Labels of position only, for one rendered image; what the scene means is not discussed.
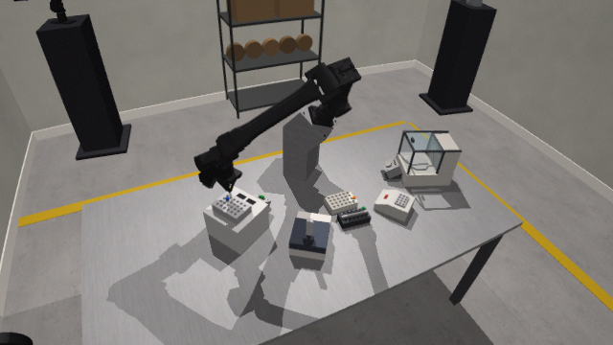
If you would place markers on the white tube rack with round holes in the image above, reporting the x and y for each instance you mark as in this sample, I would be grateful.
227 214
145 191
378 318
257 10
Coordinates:
340 202

